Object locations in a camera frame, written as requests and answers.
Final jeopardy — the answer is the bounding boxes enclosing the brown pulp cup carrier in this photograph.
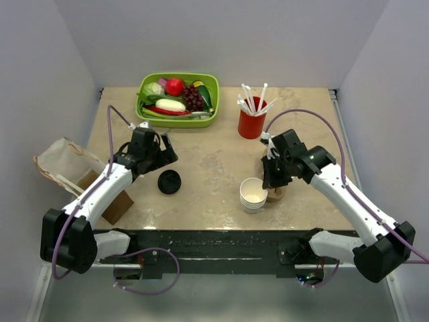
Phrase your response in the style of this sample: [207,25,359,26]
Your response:
[259,163,286,203]

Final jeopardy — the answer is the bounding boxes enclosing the stack of white paper cups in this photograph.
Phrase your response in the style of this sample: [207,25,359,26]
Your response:
[239,178,268,214]

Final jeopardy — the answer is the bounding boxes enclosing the red toy chili pepper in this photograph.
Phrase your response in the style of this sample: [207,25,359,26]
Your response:
[146,106,190,116]

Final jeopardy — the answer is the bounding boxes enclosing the green toy cucumber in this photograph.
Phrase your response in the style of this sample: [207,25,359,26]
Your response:
[196,85,212,108]

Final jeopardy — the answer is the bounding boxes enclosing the aluminium frame rail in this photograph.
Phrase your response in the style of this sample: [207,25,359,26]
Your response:
[328,89,410,321]

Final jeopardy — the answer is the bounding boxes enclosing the white wrapped straw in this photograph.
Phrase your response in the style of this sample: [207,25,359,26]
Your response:
[257,83,268,113]
[237,94,255,116]
[241,83,256,115]
[255,98,278,117]

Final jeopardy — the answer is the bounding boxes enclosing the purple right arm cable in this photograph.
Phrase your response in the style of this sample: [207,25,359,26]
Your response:
[263,109,429,289]

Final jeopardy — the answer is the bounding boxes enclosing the purple toy onion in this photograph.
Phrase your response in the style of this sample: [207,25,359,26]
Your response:
[157,78,168,88]

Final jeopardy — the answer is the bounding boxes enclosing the green plastic produce bin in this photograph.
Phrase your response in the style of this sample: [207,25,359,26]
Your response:
[135,72,220,128]

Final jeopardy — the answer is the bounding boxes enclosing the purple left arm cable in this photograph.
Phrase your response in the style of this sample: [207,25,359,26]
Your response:
[50,105,180,296]

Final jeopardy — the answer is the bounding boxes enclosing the green toy cabbage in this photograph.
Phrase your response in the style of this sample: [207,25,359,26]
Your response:
[142,82,165,96]

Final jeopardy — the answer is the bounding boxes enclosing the brown paper takeout bag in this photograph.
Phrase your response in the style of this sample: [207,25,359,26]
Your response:
[32,136,135,225]

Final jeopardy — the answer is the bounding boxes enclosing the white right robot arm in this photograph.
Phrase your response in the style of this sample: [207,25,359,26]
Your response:
[260,129,416,282]

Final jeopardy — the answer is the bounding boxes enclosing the black coffee cup lid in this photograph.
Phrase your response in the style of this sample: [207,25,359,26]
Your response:
[158,170,182,195]

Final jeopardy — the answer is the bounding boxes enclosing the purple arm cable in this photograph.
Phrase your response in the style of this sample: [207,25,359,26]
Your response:
[50,105,180,296]
[263,109,429,289]

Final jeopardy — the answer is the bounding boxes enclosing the red straw holder cup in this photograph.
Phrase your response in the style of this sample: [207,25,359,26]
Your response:
[238,103,266,140]

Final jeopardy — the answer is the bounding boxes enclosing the purple toy grapes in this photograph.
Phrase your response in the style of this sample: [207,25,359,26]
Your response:
[182,85,206,112]

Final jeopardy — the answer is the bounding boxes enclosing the red toy apple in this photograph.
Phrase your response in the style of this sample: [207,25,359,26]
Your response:
[165,78,185,97]

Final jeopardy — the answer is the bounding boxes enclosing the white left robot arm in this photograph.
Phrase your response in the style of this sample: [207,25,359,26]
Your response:
[40,127,178,274]

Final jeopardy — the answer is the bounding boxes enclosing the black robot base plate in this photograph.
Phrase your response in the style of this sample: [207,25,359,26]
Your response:
[90,227,359,281]

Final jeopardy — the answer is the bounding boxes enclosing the white toy radish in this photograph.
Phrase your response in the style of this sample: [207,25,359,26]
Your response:
[155,99,186,113]

